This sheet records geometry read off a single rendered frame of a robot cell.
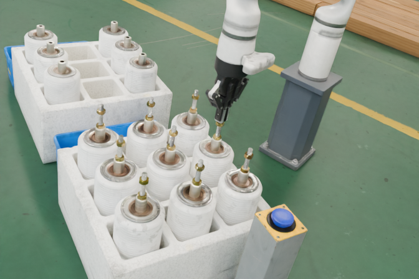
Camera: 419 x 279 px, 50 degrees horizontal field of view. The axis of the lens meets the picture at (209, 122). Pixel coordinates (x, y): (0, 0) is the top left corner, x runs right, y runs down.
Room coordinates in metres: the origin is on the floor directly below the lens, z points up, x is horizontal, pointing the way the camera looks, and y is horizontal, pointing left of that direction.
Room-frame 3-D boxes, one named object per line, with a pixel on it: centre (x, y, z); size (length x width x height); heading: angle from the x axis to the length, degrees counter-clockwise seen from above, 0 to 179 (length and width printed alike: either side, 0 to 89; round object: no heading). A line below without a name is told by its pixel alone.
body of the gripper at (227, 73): (0.86, -0.02, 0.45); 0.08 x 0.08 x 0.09
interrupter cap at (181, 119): (0.95, 0.05, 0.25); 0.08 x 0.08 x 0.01
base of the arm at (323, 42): (1.27, -0.28, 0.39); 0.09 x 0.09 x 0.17; 59
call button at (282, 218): (0.60, -0.16, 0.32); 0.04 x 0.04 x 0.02
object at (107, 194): (0.72, 0.17, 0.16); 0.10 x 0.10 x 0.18
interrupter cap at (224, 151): (0.86, -0.02, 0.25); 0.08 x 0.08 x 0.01
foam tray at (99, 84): (1.23, 0.40, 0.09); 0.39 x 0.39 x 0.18; 37
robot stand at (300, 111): (1.27, -0.28, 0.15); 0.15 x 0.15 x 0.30; 59
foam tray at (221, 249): (0.79, 0.07, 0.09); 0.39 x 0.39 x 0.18; 36
